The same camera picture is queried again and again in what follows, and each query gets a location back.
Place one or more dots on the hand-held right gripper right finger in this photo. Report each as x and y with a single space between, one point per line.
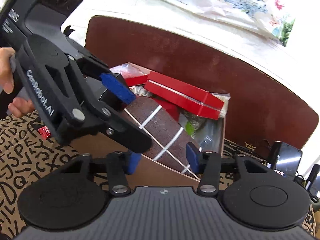
192 155

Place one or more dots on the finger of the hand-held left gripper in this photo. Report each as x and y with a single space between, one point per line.
117 88
125 132

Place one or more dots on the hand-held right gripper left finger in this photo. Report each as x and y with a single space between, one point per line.
135 162

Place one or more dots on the brown cardboard box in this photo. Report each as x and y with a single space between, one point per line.
155 173

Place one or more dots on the person's left hand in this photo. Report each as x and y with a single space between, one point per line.
6 75

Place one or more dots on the red plastic-wrapped packet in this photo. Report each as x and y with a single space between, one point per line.
132 78

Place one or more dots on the green and white packet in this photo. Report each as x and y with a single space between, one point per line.
192 127

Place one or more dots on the brown white-striped pouch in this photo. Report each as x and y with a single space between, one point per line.
160 128

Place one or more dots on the clear plastic bag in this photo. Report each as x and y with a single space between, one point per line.
224 105

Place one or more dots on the long red box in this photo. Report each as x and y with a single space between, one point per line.
180 95

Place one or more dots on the small red packet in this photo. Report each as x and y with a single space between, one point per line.
44 132

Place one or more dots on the brown wooden board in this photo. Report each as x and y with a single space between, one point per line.
200 62

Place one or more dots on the black phone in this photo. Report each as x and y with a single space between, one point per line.
287 160

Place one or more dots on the letter-print blanket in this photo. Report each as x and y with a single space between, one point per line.
15 155

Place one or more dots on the black device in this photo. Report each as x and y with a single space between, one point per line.
314 175

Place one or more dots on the white mattress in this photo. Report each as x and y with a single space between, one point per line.
275 60

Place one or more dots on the floral cloth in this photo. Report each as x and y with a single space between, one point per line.
250 2

